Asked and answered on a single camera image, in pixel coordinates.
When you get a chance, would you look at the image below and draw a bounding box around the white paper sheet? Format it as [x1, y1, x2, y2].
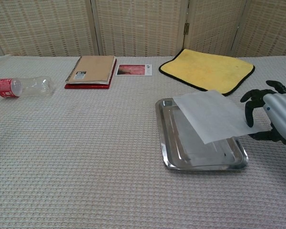
[173, 90, 265, 145]

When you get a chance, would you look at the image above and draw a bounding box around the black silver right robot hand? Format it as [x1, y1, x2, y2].
[240, 80, 286, 148]

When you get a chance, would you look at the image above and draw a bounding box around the brown spiral notebook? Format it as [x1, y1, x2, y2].
[65, 55, 117, 85]

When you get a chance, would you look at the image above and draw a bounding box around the yellow cloth with black trim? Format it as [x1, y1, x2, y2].
[158, 49, 255, 96]

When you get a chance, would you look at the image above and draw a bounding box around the woven folding screen panel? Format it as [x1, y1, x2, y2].
[92, 0, 189, 58]
[0, 0, 100, 57]
[232, 0, 286, 58]
[183, 0, 248, 58]

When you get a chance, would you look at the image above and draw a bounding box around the white woven tablecloth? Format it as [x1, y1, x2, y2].
[0, 55, 286, 229]

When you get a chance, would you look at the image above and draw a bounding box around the silver metal tray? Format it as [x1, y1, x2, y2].
[155, 97, 249, 171]

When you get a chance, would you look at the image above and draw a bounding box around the clear plastic bottle red label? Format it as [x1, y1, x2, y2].
[0, 76, 55, 98]

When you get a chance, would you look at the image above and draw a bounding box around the red photo card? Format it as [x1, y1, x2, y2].
[115, 63, 153, 76]

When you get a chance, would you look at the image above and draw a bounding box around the red book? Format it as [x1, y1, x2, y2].
[64, 58, 118, 90]

